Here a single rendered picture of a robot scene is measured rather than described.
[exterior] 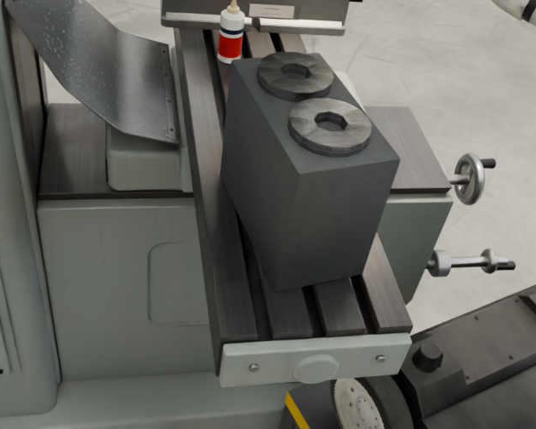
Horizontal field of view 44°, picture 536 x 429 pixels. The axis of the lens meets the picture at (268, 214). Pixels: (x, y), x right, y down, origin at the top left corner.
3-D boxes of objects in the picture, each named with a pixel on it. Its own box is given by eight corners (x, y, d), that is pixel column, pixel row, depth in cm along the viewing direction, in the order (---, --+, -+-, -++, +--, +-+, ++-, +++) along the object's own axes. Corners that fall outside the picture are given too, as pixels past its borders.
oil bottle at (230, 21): (238, 52, 119) (244, -7, 111) (242, 64, 116) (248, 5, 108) (215, 51, 118) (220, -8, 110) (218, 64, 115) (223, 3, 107)
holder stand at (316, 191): (297, 164, 98) (322, 42, 84) (363, 275, 83) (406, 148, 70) (219, 175, 94) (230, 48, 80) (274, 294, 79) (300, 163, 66)
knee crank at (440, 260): (506, 259, 154) (516, 241, 150) (517, 278, 150) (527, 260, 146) (418, 262, 150) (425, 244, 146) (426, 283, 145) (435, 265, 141)
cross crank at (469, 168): (468, 181, 159) (485, 142, 151) (487, 215, 150) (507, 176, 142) (405, 182, 155) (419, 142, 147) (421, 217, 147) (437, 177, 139)
